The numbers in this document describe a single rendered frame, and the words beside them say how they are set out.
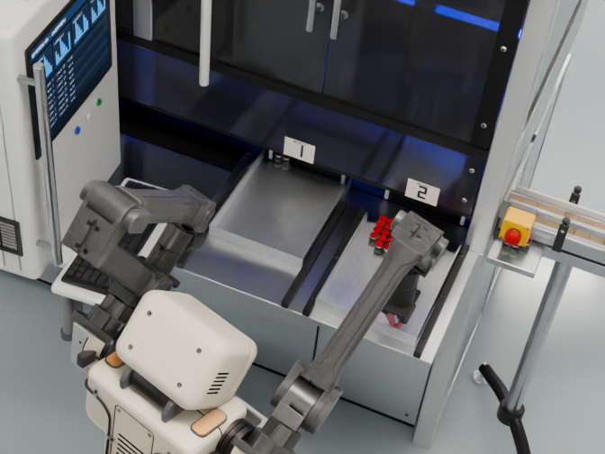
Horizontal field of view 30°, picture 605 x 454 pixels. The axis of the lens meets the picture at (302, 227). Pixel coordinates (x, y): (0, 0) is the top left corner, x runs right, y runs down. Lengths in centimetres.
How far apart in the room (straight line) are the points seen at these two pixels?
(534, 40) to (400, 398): 136
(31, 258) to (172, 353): 88
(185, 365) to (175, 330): 7
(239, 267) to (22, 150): 61
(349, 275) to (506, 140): 51
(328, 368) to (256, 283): 74
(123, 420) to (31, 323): 176
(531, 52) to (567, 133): 232
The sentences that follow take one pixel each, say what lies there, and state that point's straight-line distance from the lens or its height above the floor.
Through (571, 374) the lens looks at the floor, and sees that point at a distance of 394.
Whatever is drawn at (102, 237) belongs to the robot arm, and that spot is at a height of 157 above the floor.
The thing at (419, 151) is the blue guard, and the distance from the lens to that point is 280.
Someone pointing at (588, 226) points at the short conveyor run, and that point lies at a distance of 299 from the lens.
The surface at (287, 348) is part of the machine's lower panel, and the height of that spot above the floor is 22.
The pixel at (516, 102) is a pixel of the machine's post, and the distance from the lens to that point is 264.
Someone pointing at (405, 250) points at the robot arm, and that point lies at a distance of 206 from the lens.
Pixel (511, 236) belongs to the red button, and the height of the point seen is 101.
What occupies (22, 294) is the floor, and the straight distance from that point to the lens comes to 396.
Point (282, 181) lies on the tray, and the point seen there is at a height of 88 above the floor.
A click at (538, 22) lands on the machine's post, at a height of 159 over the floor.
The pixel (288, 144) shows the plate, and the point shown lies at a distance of 294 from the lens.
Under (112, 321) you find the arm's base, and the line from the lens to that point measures 225.
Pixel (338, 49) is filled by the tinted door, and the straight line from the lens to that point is 273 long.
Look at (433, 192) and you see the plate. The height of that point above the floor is 103.
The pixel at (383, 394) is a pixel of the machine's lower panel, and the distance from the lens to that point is 349.
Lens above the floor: 294
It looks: 45 degrees down
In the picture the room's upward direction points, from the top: 7 degrees clockwise
